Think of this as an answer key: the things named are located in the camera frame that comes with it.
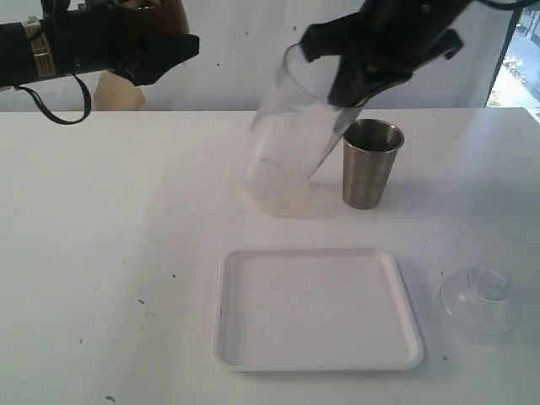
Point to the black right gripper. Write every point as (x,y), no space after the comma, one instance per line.
(382,45)

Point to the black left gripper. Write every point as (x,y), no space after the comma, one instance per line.
(95,36)

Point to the brown wooden cup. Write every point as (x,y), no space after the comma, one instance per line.
(153,17)

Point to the clear plastic shaker body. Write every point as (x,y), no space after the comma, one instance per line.
(295,126)

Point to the stainless steel cup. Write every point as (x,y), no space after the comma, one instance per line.
(370,147)

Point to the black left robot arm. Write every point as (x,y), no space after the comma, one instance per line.
(20,53)

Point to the clear plastic shaker lid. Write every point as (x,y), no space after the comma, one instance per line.
(481,299)

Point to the translucent plastic cup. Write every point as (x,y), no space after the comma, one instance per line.
(275,191)

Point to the white plastic tray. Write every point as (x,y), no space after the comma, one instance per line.
(314,310)

